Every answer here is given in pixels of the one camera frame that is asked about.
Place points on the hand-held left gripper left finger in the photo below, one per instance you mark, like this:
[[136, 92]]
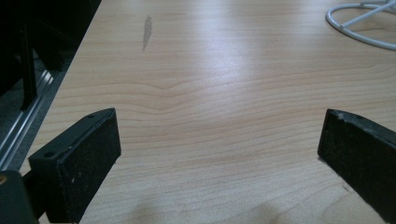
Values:
[[77, 161]]

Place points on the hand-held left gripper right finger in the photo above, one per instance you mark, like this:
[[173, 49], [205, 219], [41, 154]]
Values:
[[361, 149]]

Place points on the black metal stand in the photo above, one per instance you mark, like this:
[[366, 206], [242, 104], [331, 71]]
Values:
[[28, 68]]

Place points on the silver floor rail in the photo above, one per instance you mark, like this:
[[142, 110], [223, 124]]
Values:
[[23, 121]]

